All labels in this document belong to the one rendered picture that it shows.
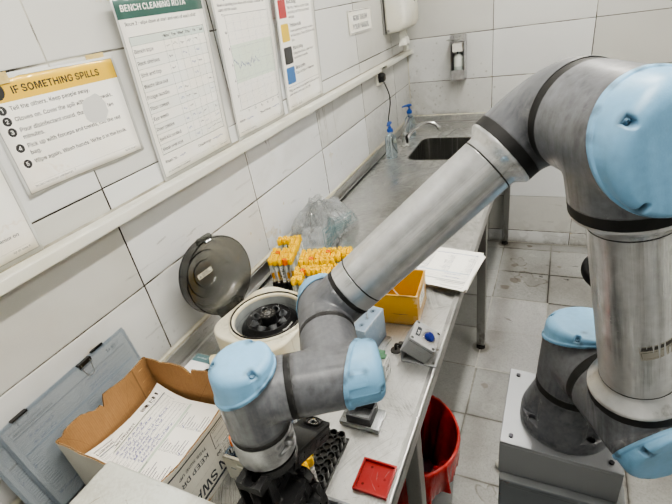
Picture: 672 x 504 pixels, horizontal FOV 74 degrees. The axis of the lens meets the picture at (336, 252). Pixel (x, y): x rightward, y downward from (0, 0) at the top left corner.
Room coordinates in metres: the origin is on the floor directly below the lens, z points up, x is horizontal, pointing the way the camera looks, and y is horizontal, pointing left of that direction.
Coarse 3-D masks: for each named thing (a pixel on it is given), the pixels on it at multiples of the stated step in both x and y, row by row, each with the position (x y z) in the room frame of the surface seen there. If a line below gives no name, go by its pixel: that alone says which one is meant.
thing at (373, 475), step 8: (368, 464) 0.56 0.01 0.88; (376, 464) 0.56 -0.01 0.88; (384, 464) 0.55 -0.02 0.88; (360, 472) 0.54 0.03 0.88; (368, 472) 0.54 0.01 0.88; (376, 472) 0.54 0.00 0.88; (384, 472) 0.54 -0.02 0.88; (392, 472) 0.53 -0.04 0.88; (360, 480) 0.53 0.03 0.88; (368, 480) 0.53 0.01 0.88; (376, 480) 0.52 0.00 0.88; (384, 480) 0.52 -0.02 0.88; (392, 480) 0.52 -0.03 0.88; (352, 488) 0.51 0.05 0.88; (360, 488) 0.51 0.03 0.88; (368, 488) 0.51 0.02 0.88; (376, 488) 0.51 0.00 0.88; (384, 488) 0.51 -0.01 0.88; (376, 496) 0.49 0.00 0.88; (384, 496) 0.49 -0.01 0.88
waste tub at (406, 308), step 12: (408, 276) 1.08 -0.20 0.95; (420, 276) 1.07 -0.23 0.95; (396, 288) 1.10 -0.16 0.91; (408, 288) 1.08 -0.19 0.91; (420, 288) 0.99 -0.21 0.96; (384, 300) 0.98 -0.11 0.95; (396, 300) 0.97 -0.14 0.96; (408, 300) 0.95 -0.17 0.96; (420, 300) 0.98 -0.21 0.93; (384, 312) 0.98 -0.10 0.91; (396, 312) 0.97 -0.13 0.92; (408, 312) 0.95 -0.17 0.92; (420, 312) 0.97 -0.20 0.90; (408, 324) 0.96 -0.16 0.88
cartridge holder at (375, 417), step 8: (360, 408) 0.69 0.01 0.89; (368, 408) 0.68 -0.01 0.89; (376, 408) 0.67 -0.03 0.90; (344, 416) 0.68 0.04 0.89; (352, 416) 0.65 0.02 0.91; (360, 416) 0.67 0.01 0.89; (368, 416) 0.66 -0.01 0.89; (376, 416) 0.66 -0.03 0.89; (384, 416) 0.66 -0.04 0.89; (344, 424) 0.66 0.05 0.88; (352, 424) 0.65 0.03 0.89; (360, 424) 0.65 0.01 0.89; (368, 424) 0.64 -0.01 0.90; (376, 424) 0.64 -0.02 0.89; (376, 432) 0.63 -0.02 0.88
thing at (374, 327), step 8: (368, 312) 0.91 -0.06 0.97; (376, 312) 0.91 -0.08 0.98; (360, 320) 0.89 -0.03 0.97; (368, 320) 0.88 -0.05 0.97; (376, 320) 0.89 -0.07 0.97; (384, 320) 0.92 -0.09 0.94; (360, 328) 0.86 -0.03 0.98; (368, 328) 0.85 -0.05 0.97; (376, 328) 0.88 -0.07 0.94; (384, 328) 0.91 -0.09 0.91; (360, 336) 0.85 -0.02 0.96; (368, 336) 0.85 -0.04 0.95; (376, 336) 0.88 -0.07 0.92; (384, 336) 0.91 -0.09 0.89; (384, 344) 0.89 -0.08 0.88
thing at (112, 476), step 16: (112, 464) 0.42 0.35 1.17; (96, 480) 0.40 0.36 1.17; (112, 480) 0.39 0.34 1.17; (128, 480) 0.39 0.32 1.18; (144, 480) 0.38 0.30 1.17; (80, 496) 0.38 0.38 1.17; (96, 496) 0.37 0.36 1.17; (112, 496) 0.37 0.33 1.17; (128, 496) 0.36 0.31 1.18; (144, 496) 0.36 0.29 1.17; (160, 496) 0.36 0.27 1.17; (176, 496) 0.35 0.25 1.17; (192, 496) 0.35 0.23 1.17
